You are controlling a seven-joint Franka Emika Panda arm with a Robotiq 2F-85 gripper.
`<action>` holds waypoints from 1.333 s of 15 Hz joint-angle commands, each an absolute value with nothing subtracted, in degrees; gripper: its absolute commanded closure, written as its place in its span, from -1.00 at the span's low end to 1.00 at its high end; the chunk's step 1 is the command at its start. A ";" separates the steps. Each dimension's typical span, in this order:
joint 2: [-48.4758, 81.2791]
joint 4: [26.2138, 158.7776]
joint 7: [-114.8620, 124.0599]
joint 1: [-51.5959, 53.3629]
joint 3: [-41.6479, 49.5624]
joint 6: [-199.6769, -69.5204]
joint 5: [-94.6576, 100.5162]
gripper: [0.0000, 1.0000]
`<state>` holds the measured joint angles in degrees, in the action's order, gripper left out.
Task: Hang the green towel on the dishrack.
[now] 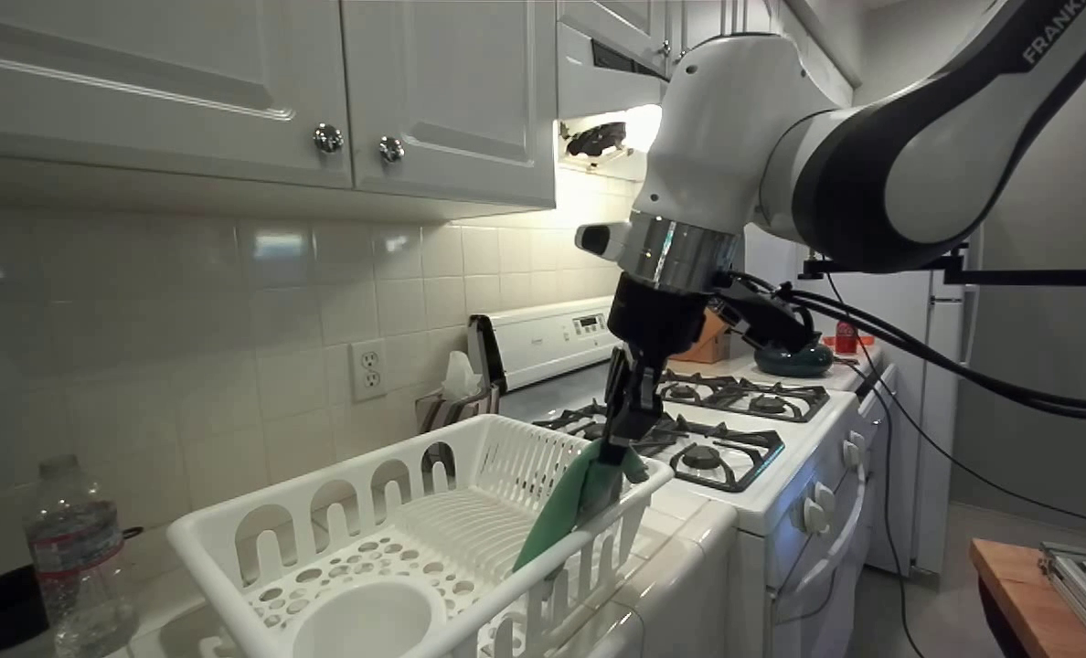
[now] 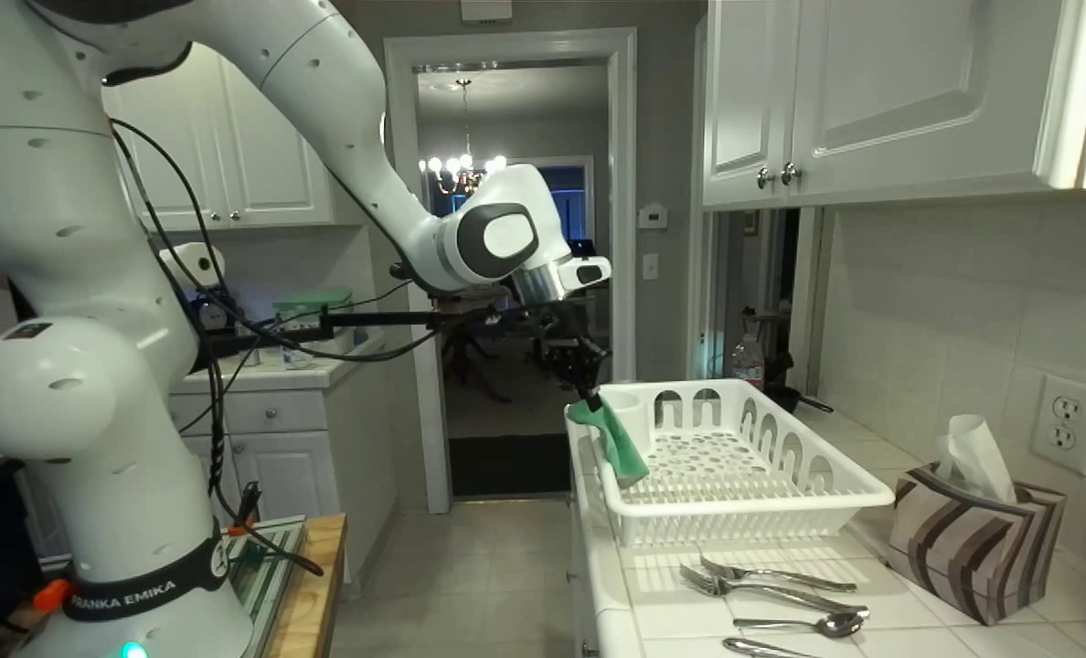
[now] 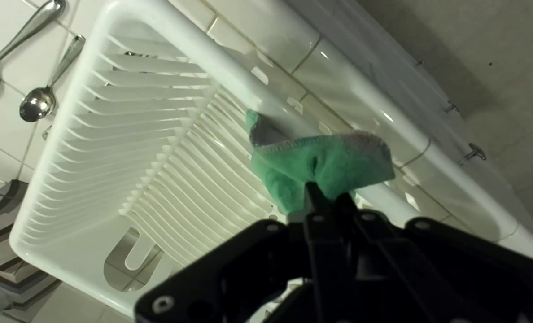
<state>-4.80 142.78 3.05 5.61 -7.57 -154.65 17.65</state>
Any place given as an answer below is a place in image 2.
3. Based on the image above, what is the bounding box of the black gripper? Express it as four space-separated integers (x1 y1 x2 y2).
521 297 615 414

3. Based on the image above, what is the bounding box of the green towel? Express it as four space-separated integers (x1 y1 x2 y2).
561 390 655 494

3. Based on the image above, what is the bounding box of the white plastic dishrack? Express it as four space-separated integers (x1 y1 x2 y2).
589 378 900 557

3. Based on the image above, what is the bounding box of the clear bottle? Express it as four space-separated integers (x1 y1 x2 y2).
731 306 771 387

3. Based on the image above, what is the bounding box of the white drainboard tray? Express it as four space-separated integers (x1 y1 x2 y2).
611 533 889 607

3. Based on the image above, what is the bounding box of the lit chandelier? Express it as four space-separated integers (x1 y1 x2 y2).
416 152 510 205

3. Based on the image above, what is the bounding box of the silver fork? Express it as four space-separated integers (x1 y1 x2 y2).
675 560 875 623
694 552 864 598

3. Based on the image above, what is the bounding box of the green box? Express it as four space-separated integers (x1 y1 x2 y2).
269 286 357 327

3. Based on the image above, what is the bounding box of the white base cabinet with sink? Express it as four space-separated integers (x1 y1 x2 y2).
164 329 402 594

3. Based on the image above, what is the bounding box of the silver utensil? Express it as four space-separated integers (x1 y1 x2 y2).
715 632 820 658

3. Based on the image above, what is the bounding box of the wooden table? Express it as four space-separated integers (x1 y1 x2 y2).
259 510 355 658

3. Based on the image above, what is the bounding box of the silver spoon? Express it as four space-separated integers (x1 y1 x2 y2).
728 607 871 644

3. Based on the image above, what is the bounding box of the white tissue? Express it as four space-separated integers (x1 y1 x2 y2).
933 414 1021 504

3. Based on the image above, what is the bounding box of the striped tissue box cover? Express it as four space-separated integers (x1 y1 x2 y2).
886 465 1070 630

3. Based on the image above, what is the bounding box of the white upper cabinet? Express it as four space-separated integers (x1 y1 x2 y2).
694 0 1086 214

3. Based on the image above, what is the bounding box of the white door frame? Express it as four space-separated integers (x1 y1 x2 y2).
380 26 643 520

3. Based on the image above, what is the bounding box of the black cable bundle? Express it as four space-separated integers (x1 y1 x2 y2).
107 113 446 583

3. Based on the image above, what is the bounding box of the white wall cabinet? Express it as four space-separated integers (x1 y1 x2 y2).
97 39 365 233

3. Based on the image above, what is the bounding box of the white wall outlet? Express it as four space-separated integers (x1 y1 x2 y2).
1026 375 1086 478

